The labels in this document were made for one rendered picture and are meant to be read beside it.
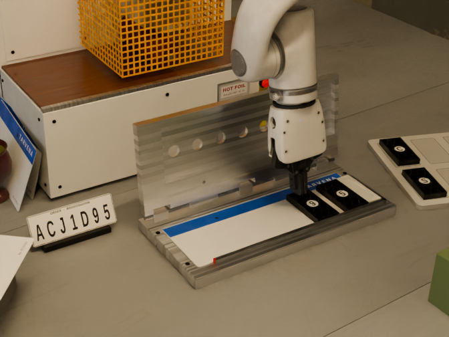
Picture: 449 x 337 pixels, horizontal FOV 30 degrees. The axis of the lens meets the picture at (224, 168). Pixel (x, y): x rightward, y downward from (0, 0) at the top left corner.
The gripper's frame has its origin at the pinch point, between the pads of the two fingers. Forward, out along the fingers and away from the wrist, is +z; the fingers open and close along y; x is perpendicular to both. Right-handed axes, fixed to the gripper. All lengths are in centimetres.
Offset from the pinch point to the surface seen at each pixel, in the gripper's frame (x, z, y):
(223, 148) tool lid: 11.2, -6.0, -8.6
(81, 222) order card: 16.6, 2.6, -36.1
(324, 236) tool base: -6.2, 8.9, 0.6
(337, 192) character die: 1.2, 5.3, 9.8
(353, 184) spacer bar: 2.4, 5.2, 14.7
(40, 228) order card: 16.8, 1.4, -43.5
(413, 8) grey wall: 180, 19, 201
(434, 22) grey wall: 167, 25, 202
